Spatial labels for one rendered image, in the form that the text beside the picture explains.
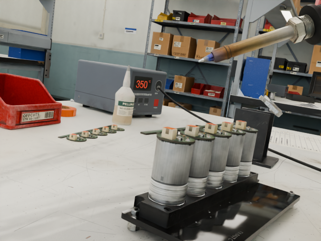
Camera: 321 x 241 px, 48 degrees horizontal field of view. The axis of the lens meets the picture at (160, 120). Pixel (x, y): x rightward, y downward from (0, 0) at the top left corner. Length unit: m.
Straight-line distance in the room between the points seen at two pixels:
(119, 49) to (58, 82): 1.29
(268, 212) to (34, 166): 0.21
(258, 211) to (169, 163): 0.09
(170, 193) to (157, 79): 0.51
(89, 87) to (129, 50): 4.84
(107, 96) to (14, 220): 0.48
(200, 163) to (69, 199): 0.10
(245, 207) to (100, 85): 0.49
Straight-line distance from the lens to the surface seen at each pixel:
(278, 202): 0.31
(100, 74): 0.72
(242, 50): 0.22
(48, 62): 3.53
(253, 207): 0.29
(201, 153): 0.25
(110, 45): 5.76
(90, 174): 0.34
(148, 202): 0.23
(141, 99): 0.70
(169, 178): 0.23
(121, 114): 0.60
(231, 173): 0.30
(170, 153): 0.22
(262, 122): 0.48
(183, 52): 4.73
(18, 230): 0.23
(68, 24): 6.28
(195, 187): 0.25
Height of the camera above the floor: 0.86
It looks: 8 degrees down
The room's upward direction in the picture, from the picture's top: 8 degrees clockwise
